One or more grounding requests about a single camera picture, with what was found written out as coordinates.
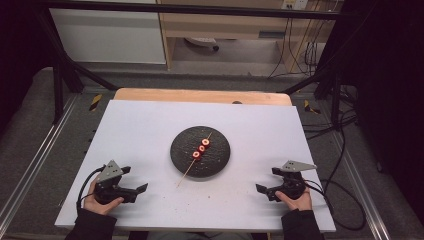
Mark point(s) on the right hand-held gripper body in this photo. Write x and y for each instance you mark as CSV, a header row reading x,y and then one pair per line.
x,y
293,186

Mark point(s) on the black round plate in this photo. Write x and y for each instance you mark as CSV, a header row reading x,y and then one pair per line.
x,y
185,146

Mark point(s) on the wooden table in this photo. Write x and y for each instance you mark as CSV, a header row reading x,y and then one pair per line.
x,y
186,96

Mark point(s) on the thin wooden skewer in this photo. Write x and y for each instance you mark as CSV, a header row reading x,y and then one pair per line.
x,y
186,171

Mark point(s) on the red candied fruit piece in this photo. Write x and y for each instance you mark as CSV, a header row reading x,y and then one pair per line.
x,y
196,154
205,142
201,148

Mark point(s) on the black curtain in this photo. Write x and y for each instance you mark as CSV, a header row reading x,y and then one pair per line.
x,y
390,83
20,50

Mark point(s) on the light wooden desk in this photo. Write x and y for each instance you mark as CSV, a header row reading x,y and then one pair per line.
x,y
216,25

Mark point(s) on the white cabinet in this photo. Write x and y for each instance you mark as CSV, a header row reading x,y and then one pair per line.
x,y
106,36

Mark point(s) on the black metal frame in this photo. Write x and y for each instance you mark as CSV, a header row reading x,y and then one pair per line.
x,y
200,9

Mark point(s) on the white wall socket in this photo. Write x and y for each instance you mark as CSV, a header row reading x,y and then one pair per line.
x,y
295,4

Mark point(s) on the grey chair base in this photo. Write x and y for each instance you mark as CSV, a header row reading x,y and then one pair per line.
x,y
201,41

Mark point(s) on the aluminium floor rail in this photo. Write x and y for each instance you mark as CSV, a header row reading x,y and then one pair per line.
x,y
363,190
36,153

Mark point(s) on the person's lap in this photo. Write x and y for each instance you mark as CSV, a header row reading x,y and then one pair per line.
x,y
200,236

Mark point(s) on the person's right hand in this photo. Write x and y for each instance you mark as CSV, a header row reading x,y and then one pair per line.
x,y
300,204

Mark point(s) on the person's left hand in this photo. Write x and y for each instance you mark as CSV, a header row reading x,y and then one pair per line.
x,y
96,206

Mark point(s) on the white board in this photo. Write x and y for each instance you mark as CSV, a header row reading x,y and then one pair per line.
x,y
140,133

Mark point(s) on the yellow black tape strip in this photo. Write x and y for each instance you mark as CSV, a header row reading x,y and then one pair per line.
x,y
95,102
310,107

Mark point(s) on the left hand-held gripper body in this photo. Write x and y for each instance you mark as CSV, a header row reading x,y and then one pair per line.
x,y
110,190

